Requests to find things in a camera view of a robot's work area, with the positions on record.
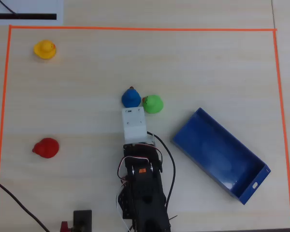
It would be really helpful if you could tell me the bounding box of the black table clamp block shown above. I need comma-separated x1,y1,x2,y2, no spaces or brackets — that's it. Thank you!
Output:
73,209,93,232

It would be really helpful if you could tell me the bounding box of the thick black cable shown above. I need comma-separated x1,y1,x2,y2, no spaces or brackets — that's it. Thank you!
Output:
0,175,50,232

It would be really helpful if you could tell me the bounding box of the green rubber duck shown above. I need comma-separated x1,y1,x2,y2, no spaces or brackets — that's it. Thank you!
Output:
142,94,164,114

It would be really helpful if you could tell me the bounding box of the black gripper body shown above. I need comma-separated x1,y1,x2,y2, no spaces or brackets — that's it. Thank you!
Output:
123,142,163,170

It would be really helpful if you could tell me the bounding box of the red clamp handle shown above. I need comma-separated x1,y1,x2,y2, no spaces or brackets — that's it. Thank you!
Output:
60,220,74,232

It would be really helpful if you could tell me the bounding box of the red white servo wire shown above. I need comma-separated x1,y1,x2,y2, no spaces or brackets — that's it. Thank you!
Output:
116,156,151,189

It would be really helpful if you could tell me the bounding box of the red rubber duck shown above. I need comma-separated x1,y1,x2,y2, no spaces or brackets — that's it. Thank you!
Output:
32,137,60,159

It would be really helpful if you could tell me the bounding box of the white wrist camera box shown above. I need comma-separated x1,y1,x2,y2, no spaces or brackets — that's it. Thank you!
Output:
121,106,148,145

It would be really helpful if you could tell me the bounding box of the orange tape strip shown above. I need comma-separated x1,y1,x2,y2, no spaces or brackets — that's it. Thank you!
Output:
0,25,13,232
273,30,290,229
9,25,278,32

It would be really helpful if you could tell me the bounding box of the yellow rubber duck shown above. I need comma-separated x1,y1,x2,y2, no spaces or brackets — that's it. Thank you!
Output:
33,39,57,60

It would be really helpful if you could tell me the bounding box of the black camera cable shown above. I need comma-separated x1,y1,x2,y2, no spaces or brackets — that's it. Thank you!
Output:
146,131,176,215

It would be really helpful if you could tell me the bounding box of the blue rubber duck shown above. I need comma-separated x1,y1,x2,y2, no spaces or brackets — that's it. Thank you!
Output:
121,86,141,108

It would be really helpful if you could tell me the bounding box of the white paper with black bar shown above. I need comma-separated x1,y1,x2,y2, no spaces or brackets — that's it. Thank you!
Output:
0,0,64,26

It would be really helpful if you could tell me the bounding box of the blue rectangular open box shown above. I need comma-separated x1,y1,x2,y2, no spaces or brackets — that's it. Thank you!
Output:
171,107,271,205

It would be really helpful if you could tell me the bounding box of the thin black cable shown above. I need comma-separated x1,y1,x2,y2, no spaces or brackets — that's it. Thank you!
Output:
0,0,17,15

